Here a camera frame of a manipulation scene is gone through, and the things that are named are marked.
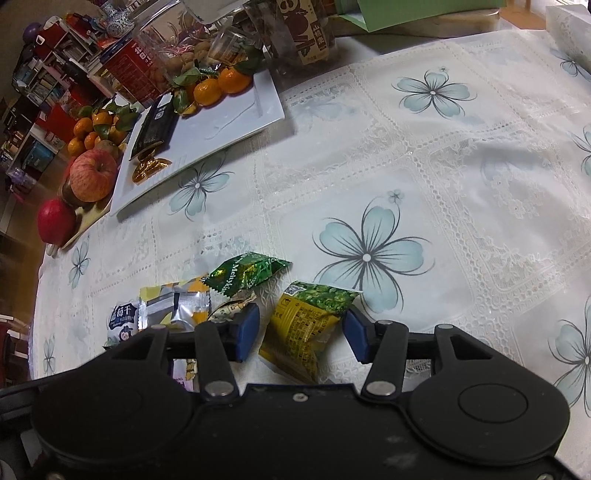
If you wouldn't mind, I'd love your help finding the orange tangerine right on plate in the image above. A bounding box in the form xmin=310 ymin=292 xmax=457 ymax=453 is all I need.
xmin=217 ymin=67 xmax=252 ymax=95

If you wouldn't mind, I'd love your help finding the green foil candy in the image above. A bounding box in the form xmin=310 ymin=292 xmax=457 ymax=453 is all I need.
xmin=202 ymin=252 xmax=291 ymax=297

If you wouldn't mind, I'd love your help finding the desk calendar green base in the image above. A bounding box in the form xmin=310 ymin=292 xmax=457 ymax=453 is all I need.
xmin=334 ymin=0 xmax=506 ymax=32

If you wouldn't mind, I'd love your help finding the orange tangerine on plate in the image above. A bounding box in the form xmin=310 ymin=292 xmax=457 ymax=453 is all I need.
xmin=217 ymin=67 xmax=252 ymax=95
xmin=193 ymin=78 xmax=224 ymax=107

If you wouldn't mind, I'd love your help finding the black white blueberry packet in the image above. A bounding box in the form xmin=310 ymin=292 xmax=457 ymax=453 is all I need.
xmin=103 ymin=300 xmax=139 ymax=349

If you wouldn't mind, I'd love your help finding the yellow green snack packet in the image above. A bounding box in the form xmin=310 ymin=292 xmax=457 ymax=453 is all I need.
xmin=259 ymin=281 xmax=360 ymax=383

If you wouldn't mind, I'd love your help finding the black chocolate packet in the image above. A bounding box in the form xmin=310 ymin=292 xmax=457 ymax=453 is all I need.
xmin=130 ymin=92 xmax=178 ymax=160

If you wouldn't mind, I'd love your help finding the gold wrapped candy on plate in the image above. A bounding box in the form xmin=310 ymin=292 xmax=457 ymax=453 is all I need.
xmin=132 ymin=156 xmax=171 ymax=184

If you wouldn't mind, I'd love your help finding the white floral tablecloth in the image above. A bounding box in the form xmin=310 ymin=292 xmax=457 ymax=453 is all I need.
xmin=27 ymin=4 xmax=591 ymax=411

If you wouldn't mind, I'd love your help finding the white hawthorn snack packet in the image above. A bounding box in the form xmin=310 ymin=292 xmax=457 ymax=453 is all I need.
xmin=171 ymin=359 xmax=198 ymax=392

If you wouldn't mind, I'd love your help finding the wooden fruit board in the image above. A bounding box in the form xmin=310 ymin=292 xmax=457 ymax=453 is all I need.
xmin=44 ymin=151 xmax=126 ymax=257

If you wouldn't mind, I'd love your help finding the pink yellow apple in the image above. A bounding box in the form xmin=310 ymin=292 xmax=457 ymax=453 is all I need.
xmin=69 ymin=149 xmax=117 ymax=203

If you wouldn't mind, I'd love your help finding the brown patterned snack jar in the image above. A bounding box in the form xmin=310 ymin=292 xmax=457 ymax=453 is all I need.
xmin=245 ymin=0 xmax=335 ymax=70

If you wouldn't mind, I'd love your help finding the red tin canister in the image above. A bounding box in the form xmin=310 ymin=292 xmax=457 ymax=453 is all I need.
xmin=100 ymin=36 xmax=161 ymax=107

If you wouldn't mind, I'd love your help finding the white rectangular plate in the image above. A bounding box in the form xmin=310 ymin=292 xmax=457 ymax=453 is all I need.
xmin=109 ymin=70 xmax=284 ymax=216

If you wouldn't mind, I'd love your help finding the dark red apple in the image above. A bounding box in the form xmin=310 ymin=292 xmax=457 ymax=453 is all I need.
xmin=37 ymin=197 xmax=77 ymax=247

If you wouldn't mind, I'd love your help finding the orange tangerine left on plate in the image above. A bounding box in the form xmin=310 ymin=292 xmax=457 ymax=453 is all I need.
xmin=193 ymin=78 xmax=224 ymax=107

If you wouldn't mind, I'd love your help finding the peanut pattern snack packet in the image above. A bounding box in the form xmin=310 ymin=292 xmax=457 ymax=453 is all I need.
xmin=207 ymin=290 xmax=256 ymax=323

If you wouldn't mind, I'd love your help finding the dark brown fruit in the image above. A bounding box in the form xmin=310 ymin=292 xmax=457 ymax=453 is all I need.
xmin=59 ymin=179 xmax=89 ymax=208

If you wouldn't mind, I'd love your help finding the yellow silver snack packet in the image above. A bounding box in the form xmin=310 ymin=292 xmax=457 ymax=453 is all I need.
xmin=137 ymin=277 xmax=211 ymax=332

